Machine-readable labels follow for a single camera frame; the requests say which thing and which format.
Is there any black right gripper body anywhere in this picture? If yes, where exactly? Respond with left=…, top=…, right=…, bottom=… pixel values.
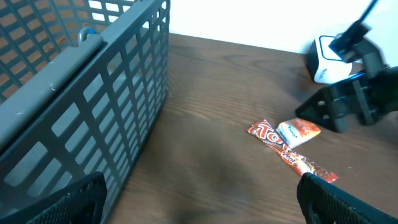
left=353, top=38, right=397, bottom=126

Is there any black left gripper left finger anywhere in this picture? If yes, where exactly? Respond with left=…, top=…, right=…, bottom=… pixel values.
left=1, top=172, right=107, bottom=224

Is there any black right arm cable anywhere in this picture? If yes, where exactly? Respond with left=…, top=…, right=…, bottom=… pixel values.
left=357, top=0, right=381, bottom=24

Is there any white barcode scanner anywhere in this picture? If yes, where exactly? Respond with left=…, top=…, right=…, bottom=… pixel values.
left=305, top=35, right=363, bottom=85

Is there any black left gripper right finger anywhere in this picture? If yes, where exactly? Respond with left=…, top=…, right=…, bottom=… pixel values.
left=297, top=172, right=397, bottom=224

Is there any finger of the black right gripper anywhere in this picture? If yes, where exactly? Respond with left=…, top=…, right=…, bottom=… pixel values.
left=295, top=82, right=361, bottom=133

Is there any orange chocolate bar wrapper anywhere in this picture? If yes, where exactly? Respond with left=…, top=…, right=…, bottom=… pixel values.
left=246, top=119, right=338, bottom=183

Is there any grey plastic basket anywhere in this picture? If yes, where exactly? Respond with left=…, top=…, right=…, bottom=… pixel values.
left=1, top=0, right=170, bottom=222

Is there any small orange snack packet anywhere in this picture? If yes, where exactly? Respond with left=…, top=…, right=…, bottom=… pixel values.
left=276, top=118, right=321, bottom=149

